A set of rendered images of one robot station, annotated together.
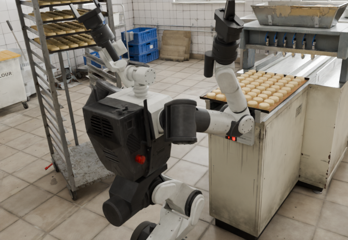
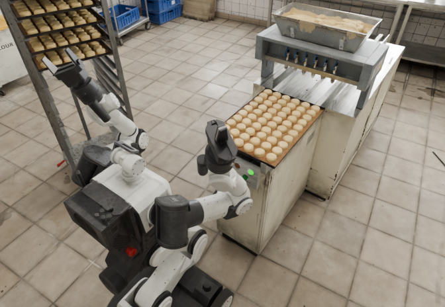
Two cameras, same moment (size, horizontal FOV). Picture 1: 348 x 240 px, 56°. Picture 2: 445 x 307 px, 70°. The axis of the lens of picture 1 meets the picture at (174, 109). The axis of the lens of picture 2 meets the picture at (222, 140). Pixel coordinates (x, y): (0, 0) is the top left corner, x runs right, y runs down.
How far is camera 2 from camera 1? 0.58 m
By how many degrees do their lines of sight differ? 17
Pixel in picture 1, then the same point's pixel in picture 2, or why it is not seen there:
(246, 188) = (250, 218)
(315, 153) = (323, 170)
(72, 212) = not seen: hidden behind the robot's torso
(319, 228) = (316, 240)
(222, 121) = (218, 212)
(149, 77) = (138, 168)
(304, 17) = (329, 37)
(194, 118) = (185, 221)
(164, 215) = not seen: hidden behind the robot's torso
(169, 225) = (172, 264)
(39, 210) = (53, 214)
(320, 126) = (331, 149)
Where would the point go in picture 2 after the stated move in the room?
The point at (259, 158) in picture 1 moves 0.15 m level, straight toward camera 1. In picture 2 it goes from (263, 199) to (259, 221)
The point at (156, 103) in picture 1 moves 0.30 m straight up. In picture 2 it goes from (146, 197) to (129, 126)
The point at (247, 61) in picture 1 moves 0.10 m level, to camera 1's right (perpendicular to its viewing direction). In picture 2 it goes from (265, 70) to (280, 69)
